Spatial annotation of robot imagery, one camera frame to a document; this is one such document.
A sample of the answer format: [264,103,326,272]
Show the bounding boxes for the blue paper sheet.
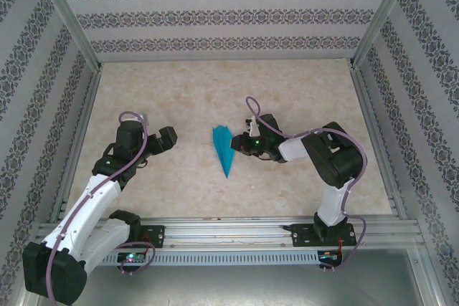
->
[211,125,237,179]

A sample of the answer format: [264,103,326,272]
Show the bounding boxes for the grey metal sheet tray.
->
[17,248,442,306]

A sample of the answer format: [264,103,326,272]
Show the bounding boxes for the left controller board with lights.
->
[116,251,148,267]

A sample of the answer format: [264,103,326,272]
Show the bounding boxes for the controller board with lights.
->
[318,250,344,267]
[116,251,148,267]

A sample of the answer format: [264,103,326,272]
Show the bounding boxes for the right controller board with lights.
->
[318,250,344,267]

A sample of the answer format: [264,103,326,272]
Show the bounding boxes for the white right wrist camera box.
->
[244,115,261,138]

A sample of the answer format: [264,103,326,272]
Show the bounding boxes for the aluminium left side rail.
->
[48,69,103,223]

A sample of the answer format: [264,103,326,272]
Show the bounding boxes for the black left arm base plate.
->
[125,225,166,249]

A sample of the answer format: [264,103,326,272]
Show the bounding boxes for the long aluminium mounting rail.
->
[34,216,424,249]

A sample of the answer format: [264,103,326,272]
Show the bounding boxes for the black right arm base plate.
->
[292,222,358,248]

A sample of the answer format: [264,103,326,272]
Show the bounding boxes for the aluminium right side rail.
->
[349,67,410,219]

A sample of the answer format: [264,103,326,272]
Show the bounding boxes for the grey slotted cable duct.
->
[103,251,320,266]

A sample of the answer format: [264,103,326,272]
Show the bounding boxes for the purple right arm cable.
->
[245,96,369,273]

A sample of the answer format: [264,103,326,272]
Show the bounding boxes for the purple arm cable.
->
[245,96,369,273]
[45,110,157,303]

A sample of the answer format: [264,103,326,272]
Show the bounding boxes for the aluminium left frame post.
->
[30,0,104,71]

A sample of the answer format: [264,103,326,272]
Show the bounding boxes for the aluminium frame post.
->
[348,0,420,70]
[30,0,104,71]

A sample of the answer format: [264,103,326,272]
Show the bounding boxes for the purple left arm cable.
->
[45,110,157,303]

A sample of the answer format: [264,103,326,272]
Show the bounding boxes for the aluminium right frame post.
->
[348,0,420,70]

